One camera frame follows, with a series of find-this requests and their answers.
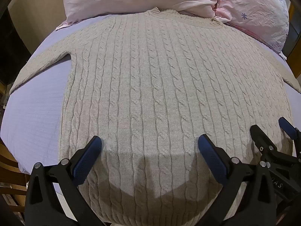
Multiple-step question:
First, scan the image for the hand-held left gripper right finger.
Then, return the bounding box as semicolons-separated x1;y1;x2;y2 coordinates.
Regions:
198;134;276;226

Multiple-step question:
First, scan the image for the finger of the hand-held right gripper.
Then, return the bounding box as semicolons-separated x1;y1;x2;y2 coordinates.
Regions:
278;117;301;156
249;124;301;170

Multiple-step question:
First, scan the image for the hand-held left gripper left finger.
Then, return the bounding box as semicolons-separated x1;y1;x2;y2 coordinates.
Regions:
24;135;103;226

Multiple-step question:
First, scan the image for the beige cable knit sweater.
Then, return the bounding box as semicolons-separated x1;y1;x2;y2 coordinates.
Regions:
9;7;301;226

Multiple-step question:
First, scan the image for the lavender bed sheet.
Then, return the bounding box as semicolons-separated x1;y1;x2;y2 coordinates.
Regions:
0;12;301;195

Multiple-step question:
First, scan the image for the wooden chair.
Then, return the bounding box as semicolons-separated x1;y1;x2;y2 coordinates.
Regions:
0;135;31;226

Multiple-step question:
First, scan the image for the pink crinkled floral pillow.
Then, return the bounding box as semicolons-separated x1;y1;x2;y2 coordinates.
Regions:
213;0;290;57

